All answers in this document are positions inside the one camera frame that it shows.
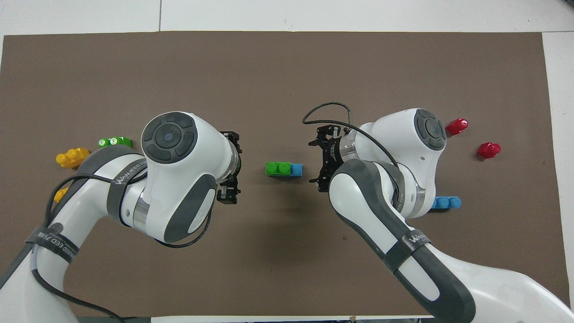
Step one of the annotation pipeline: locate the red single-stud block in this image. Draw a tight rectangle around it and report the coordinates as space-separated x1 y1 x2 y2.
446 118 469 137
476 142 501 160

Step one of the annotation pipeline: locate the plain green two-stud block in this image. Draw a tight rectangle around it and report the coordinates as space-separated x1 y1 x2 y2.
265 161 292 177

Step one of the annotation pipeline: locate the brown table mat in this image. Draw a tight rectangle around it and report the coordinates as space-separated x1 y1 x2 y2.
0 31 559 317

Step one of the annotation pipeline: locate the blue three-stud block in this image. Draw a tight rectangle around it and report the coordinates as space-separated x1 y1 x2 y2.
430 196 461 210
269 163 303 179

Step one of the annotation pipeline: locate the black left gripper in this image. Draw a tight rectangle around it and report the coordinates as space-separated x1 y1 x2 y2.
217 131 243 205

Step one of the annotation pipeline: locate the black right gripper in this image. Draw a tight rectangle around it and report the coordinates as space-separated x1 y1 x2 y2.
308 125 348 193

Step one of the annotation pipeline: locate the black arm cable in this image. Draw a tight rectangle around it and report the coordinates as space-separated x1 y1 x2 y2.
31 173 213 323
302 103 400 180

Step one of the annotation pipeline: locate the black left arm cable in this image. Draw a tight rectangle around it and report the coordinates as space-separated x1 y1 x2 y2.
31 173 213 323

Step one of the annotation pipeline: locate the green block with printed studs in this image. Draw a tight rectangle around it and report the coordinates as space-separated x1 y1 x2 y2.
98 136 133 148

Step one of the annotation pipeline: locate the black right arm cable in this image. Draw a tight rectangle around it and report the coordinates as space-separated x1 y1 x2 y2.
302 103 400 180

